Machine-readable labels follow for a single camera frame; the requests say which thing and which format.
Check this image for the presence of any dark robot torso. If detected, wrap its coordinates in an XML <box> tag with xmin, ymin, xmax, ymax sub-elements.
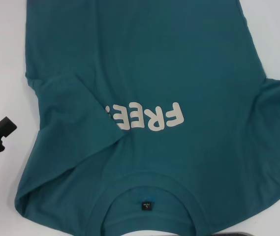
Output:
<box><xmin>212</xmin><ymin>232</ymin><xmax>251</xmax><ymax>236</ymax></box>

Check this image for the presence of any teal T-shirt with FREE print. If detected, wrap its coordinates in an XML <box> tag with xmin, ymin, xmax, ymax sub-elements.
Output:
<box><xmin>14</xmin><ymin>0</ymin><xmax>280</xmax><ymax>236</ymax></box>

